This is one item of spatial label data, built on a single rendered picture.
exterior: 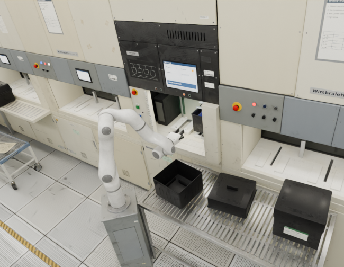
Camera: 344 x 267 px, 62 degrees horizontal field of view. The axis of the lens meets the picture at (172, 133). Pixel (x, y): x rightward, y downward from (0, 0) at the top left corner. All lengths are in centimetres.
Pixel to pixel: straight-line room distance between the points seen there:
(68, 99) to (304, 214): 298
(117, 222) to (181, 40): 142
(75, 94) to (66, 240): 176
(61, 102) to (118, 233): 198
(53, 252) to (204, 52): 242
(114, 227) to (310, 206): 140
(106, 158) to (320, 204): 138
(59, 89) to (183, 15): 220
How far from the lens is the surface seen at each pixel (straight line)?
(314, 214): 193
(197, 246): 294
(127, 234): 246
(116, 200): 227
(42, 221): 367
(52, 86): 372
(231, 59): 192
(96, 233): 327
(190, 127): 278
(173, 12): 203
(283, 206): 193
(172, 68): 218
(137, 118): 187
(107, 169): 203
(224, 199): 213
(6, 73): 513
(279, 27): 176
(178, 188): 236
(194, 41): 200
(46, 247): 340
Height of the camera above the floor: 245
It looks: 35 degrees down
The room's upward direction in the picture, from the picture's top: 9 degrees counter-clockwise
